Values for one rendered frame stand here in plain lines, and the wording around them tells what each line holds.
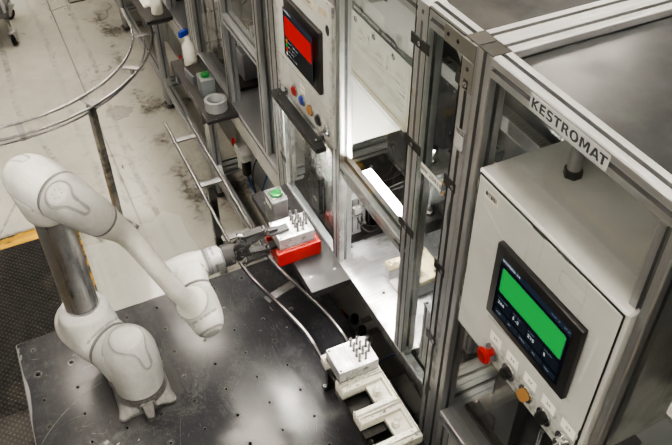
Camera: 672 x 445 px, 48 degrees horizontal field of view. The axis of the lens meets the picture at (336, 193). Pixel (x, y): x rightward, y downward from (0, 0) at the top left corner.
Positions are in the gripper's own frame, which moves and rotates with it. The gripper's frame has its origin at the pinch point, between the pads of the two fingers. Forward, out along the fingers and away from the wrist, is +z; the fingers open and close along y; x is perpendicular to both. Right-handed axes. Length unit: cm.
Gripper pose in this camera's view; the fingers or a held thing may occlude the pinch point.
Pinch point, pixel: (279, 235)
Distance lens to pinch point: 251.5
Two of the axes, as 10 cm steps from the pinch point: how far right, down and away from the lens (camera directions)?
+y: -0.4, -7.4, -6.7
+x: -4.3, -5.9, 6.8
